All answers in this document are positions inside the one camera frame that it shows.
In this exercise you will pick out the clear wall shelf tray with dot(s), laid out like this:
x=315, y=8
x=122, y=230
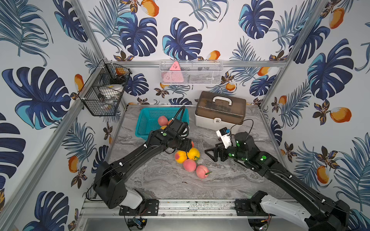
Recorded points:
x=200, y=72

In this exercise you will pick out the pink triangle object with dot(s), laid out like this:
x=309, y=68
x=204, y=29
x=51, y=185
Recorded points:
x=173, y=75

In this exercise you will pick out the brown white storage box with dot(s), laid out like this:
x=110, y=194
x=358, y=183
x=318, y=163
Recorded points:
x=215, y=111

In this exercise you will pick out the white bowl in wire basket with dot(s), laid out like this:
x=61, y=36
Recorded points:
x=113, y=91

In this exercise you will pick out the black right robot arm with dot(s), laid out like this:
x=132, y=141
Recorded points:
x=314, y=211

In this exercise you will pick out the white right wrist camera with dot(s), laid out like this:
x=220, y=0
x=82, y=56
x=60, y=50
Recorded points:
x=225, y=135

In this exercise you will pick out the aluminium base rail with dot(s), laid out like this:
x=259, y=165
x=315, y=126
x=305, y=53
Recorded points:
x=174, y=208

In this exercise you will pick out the yellow peach centre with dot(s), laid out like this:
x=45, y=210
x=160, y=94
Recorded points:
x=193, y=154

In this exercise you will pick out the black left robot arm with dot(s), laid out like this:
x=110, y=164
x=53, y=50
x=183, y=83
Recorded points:
x=110, y=178

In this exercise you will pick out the black wire wall basket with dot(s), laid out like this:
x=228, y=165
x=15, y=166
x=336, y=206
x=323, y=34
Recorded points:
x=104, y=74

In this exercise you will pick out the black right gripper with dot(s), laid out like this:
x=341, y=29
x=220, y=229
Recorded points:
x=221, y=150

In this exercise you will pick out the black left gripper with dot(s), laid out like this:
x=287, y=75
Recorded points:
x=184, y=144

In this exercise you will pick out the teal plastic basket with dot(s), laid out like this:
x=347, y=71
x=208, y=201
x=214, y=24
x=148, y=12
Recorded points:
x=148, y=119

